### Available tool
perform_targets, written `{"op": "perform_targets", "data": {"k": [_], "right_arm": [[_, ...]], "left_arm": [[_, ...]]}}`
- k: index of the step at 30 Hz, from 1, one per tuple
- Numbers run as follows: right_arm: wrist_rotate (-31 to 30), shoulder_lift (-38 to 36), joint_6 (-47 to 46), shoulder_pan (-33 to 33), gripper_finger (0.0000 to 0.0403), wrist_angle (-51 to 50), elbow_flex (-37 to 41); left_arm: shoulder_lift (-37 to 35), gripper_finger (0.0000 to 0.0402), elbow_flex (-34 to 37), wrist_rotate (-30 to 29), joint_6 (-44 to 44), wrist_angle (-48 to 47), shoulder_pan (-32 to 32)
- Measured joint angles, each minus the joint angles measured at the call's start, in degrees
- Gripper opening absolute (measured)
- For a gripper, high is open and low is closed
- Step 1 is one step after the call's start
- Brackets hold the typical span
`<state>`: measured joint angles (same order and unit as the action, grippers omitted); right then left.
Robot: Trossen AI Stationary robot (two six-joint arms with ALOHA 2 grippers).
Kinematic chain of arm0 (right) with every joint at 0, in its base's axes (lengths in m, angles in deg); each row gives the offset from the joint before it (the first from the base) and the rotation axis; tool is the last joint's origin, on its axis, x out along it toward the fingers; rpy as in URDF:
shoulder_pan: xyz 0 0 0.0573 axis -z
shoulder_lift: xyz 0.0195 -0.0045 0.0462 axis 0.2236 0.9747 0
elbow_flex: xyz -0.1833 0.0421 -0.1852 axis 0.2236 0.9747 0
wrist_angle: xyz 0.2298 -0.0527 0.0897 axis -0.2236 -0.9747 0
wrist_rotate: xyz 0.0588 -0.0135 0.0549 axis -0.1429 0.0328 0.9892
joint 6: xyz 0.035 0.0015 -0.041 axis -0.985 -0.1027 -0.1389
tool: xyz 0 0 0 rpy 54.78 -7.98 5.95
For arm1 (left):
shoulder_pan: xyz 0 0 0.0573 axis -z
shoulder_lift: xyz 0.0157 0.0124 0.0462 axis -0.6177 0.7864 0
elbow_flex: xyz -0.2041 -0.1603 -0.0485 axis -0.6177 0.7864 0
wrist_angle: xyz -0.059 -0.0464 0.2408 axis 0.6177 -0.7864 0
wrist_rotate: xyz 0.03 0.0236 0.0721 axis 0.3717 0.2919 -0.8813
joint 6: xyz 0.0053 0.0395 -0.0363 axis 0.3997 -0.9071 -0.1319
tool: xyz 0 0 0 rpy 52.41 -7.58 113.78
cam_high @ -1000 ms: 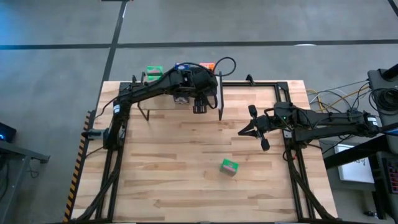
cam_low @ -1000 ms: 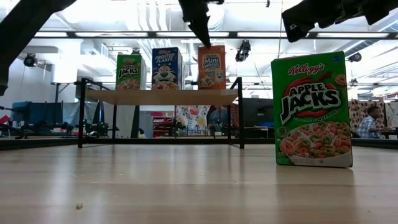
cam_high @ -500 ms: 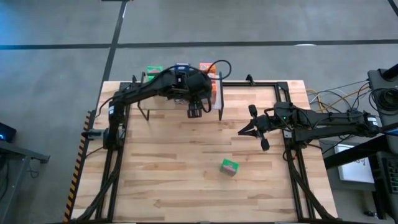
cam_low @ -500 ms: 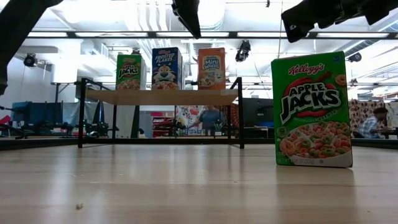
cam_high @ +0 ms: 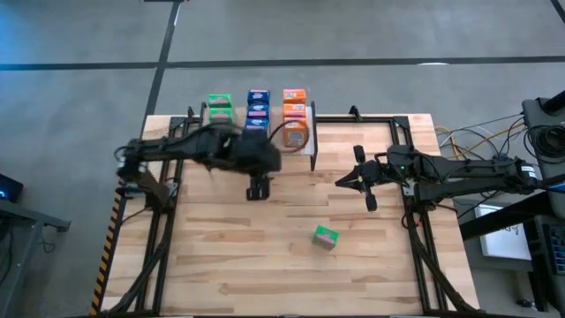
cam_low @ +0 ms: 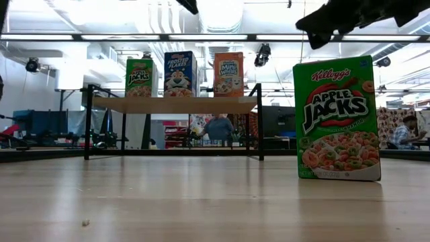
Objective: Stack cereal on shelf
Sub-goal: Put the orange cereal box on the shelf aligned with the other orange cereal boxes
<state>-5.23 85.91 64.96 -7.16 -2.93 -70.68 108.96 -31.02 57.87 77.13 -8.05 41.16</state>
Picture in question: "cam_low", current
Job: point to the large black hanging spotlight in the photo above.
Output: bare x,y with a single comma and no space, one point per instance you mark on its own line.
262,55

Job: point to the black table edge rail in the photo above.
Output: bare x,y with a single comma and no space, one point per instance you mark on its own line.
40,155

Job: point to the black background equipment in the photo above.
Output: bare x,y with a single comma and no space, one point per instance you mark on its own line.
104,139

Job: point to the blue Frosted Flakes cereal box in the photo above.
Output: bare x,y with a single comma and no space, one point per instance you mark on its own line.
178,77

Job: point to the black ceiling spotlight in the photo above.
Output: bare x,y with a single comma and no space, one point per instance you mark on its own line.
32,65
146,55
382,88
383,62

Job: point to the small potted plant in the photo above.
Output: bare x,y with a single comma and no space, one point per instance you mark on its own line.
236,138

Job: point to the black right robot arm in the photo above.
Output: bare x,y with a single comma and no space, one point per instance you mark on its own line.
413,8

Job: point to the brown patterned fabric divider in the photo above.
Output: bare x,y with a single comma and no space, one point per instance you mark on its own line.
383,117

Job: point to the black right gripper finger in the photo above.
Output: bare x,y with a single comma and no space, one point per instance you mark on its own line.
322,17
322,27

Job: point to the orange patterned panel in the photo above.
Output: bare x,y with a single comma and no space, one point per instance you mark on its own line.
252,131

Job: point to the blue grey cloth divider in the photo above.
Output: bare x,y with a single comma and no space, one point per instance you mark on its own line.
50,121

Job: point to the wooden shelf with black frame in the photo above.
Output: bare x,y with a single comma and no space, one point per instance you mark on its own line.
174,105

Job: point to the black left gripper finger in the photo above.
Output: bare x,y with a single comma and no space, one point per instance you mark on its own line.
189,5

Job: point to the green Apple Jacks cereal box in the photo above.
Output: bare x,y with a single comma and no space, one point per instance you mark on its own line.
336,134
139,80

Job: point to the black overhead frame beam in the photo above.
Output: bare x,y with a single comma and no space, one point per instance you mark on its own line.
164,37

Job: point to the red storage rack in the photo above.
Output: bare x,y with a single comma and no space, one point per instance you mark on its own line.
174,134

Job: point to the black cabinet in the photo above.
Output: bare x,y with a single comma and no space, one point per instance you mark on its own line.
279,117

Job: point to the person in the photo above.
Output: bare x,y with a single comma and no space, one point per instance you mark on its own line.
401,134
218,129

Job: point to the orange Frosted Mini Wheats box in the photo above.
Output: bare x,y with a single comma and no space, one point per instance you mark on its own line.
228,77

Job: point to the silver ventilation duct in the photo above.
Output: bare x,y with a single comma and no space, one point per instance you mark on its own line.
220,17

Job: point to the small black ceiling fixture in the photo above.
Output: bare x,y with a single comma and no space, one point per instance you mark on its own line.
289,3

